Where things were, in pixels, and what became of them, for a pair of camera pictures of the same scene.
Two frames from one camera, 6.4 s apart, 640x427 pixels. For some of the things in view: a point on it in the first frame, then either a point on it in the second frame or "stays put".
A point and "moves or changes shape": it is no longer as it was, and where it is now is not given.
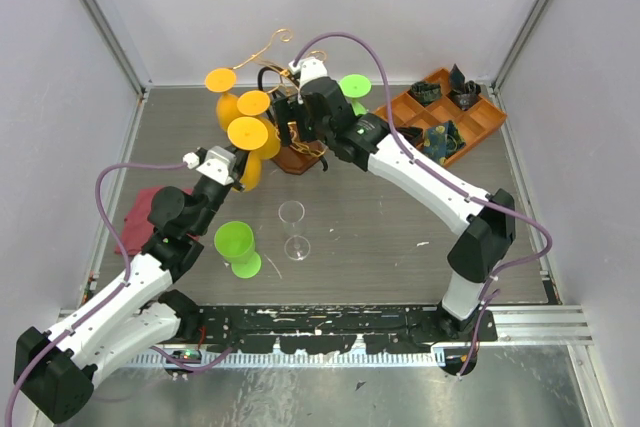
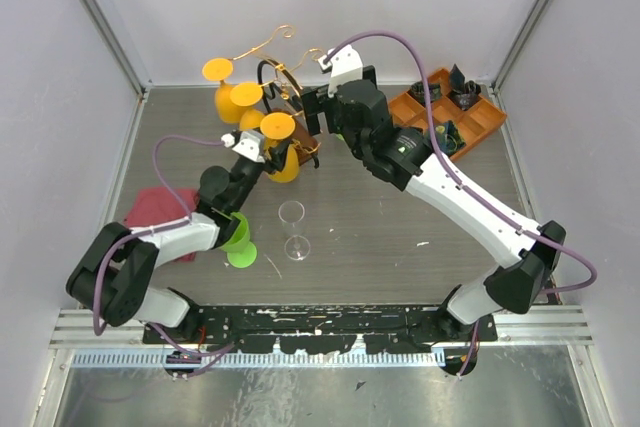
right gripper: x=290 y=109 → x=316 y=101
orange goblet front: x=249 y=133 moves or changes shape
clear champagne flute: x=292 y=215 stays put
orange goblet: x=223 y=80 moves or changes shape
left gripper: x=242 y=157 → x=278 y=154
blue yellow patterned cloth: x=441 y=141 stays put
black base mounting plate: x=330 y=328 stays put
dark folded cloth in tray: x=460 y=90 stays put
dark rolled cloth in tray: x=425 y=92 stays put
